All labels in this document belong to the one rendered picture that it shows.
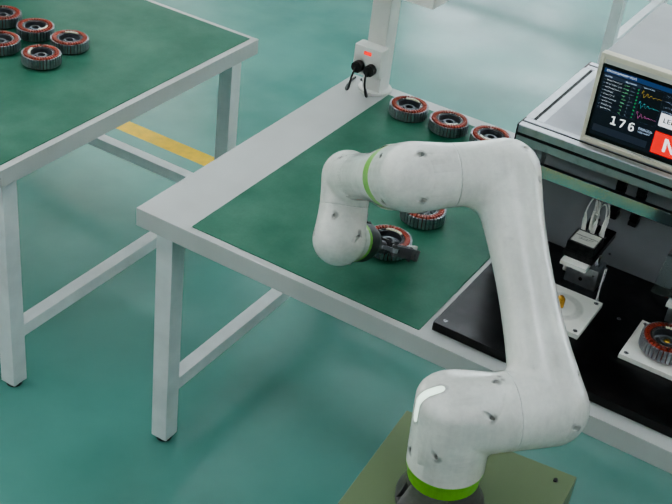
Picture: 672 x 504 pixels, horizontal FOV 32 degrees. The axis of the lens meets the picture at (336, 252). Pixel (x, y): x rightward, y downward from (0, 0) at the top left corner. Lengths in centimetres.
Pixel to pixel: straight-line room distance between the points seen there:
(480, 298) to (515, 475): 62
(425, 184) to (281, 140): 125
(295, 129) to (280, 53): 226
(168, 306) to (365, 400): 77
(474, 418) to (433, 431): 7
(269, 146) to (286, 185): 20
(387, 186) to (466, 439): 44
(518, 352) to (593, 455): 156
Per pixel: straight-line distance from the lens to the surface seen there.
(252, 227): 274
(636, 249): 276
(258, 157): 303
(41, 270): 388
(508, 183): 196
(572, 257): 258
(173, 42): 363
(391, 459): 206
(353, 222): 233
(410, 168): 191
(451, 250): 276
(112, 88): 334
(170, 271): 287
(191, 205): 281
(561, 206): 278
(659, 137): 250
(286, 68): 529
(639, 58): 249
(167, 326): 298
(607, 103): 251
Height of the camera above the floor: 224
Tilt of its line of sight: 34 degrees down
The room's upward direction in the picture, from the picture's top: 7 degrees clockwise
